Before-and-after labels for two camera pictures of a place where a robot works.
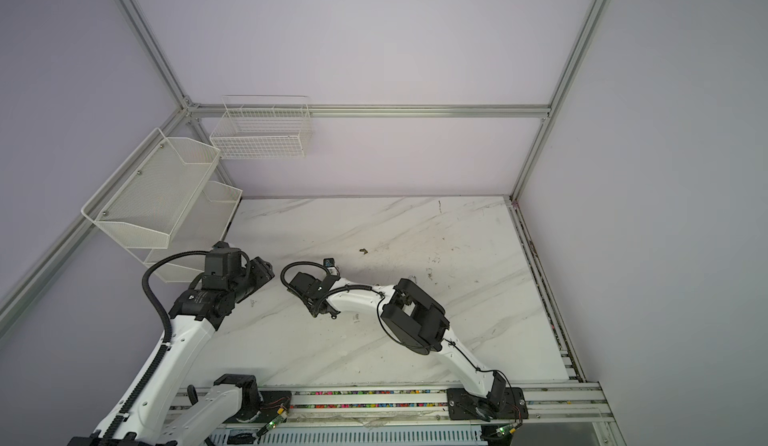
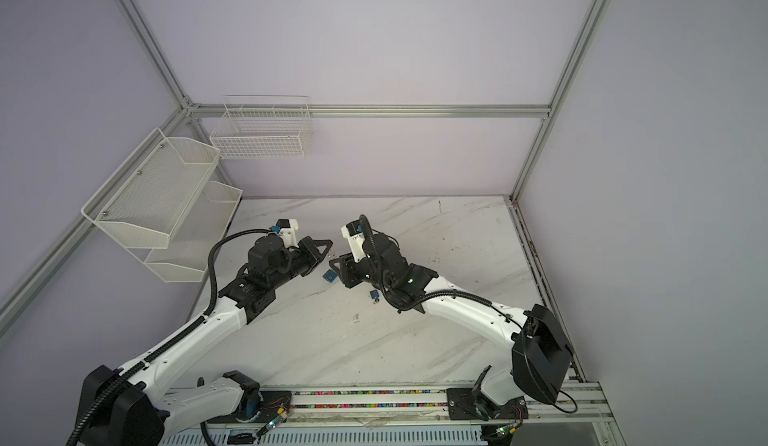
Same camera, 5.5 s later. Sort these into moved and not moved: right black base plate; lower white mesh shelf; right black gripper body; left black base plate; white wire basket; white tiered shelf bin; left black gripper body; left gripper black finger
Moved: left black gripper body; right black gripper body; left gripper black finger
Not moved: left black base plate; right black base plate; white tiered shelf bin; lower white mesh shelf; white wire basket
